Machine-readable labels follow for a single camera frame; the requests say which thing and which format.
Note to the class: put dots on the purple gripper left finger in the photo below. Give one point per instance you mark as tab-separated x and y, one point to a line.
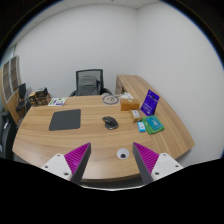
70	166

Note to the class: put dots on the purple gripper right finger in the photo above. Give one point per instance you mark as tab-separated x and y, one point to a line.
153	166

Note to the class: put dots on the dark grey mouse pad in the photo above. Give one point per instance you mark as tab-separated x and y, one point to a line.
65	120

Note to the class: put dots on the dark grey computer mouse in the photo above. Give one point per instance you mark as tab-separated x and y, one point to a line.
110	122

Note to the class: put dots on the small blue box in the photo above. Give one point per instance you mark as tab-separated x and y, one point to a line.
141	127

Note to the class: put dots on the green teal booklet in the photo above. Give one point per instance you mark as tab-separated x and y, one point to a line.
152	124

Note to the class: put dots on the wooden side desk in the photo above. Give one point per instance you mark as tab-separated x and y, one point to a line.
174	139

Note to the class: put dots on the small tan box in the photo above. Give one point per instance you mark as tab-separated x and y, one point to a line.
135	116

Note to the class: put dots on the brown cardboard box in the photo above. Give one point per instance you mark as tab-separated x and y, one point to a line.
129	104

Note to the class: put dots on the white green purple leaflet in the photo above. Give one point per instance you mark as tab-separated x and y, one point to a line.
57	101

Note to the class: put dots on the white paper item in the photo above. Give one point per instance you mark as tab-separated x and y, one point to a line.
126	95

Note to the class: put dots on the round grey coaster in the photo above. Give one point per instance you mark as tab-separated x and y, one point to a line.
110	99

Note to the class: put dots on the black chair at far left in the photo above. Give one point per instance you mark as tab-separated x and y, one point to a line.
8	130

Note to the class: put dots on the black mesh office chair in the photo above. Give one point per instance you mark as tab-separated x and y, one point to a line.
90	82

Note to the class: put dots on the wooden bookshelf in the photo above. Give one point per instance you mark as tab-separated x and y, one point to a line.
10	80

